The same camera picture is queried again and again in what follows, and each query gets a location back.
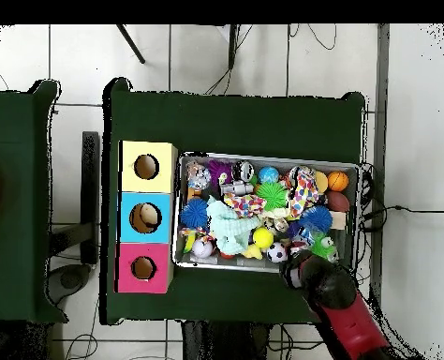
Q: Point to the white cloth with colourful dots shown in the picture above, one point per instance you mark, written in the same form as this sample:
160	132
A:
244	204

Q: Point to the clear plastic packet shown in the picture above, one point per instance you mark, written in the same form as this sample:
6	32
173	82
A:
198	176

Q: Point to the crushed clear plastic bottle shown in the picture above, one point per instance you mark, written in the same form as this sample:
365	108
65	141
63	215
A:
305	238

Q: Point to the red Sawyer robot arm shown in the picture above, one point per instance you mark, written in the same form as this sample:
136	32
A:
353	326

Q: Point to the wooden box with three holes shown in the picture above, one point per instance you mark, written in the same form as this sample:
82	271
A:
126	285

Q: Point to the silver plastic toy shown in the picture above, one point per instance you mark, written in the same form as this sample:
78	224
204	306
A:
239	187

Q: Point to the mint green cloth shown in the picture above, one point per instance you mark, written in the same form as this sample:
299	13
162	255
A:
225	225

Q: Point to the purple spiky toy with eyes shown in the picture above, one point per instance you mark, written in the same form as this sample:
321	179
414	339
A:
218	170

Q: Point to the blue spiky rubber ball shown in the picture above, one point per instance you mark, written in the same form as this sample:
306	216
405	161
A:
194	212

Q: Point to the green spiky rubber ball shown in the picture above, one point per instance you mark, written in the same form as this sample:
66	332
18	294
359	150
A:
272	195

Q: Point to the white baseball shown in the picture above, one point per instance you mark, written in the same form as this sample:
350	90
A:
202	248

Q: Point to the dark green table cloth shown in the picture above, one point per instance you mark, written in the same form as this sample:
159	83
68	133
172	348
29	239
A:
237	123
16	262

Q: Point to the green spiky toy with eyes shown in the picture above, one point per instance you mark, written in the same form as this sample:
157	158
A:
325	245

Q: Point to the brown mini football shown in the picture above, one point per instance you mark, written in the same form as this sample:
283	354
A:
337	201

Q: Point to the orange mini basketball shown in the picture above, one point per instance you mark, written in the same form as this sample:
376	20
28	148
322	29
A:
338	181

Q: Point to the black upright panel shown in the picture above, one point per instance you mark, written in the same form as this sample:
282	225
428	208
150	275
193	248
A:
91	187

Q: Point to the black tripod leg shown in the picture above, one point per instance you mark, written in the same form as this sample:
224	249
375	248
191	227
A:
131	44
232	45

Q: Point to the grey round stand base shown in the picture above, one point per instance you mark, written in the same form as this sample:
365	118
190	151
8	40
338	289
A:
70	279

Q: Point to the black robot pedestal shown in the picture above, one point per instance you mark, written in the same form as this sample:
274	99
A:
214	341

